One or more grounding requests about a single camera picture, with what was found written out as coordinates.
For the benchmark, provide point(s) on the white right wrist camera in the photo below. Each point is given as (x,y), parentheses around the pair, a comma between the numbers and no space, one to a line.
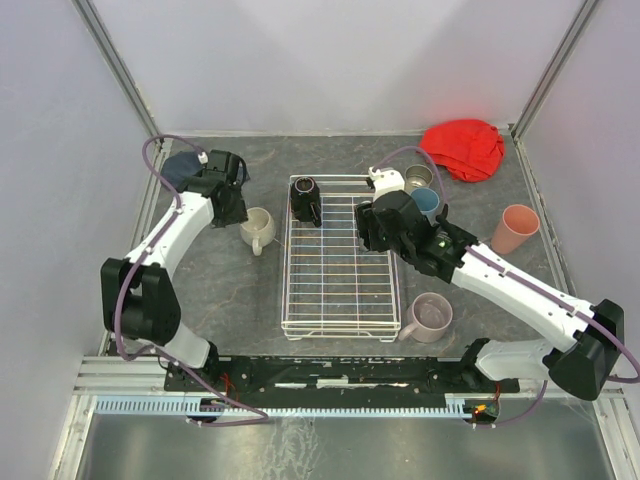
(384,180)

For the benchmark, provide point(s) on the pink plastic cup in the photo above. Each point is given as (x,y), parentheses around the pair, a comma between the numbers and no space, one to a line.
(517,224)

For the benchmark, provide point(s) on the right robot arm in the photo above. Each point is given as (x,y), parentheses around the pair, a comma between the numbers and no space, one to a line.
(580,343)

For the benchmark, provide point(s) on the cream ceramic mug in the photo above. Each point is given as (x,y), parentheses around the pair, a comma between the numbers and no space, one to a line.
(258,231)

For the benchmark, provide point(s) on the blue plastic cup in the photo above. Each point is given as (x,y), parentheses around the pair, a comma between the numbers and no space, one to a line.
(427,201)

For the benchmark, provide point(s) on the lilac ceramic mug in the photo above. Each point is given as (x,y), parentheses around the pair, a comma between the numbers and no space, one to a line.
(427,318)

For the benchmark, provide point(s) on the white slotted cable duct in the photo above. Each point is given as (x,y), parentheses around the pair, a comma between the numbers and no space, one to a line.
(198,406)

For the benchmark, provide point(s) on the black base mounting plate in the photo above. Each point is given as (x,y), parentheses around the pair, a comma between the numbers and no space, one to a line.
(340,382)

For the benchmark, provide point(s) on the black mug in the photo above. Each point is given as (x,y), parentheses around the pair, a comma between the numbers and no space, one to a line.
(306,201)

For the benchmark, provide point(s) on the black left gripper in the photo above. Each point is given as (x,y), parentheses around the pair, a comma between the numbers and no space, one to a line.
(232,209)

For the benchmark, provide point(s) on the white wire dish rack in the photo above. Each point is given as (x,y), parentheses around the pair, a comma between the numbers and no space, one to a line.
(332,286)

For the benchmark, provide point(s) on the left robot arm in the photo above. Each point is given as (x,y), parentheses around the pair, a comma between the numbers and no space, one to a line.
(139,302)

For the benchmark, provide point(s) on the red cloth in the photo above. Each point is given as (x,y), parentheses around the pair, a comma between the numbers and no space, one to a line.
(471,150)

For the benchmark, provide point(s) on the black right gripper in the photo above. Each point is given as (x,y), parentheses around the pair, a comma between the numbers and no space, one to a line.
(379,228)

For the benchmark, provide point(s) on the dark blue cloth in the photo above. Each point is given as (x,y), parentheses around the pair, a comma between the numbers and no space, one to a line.
(177,168)

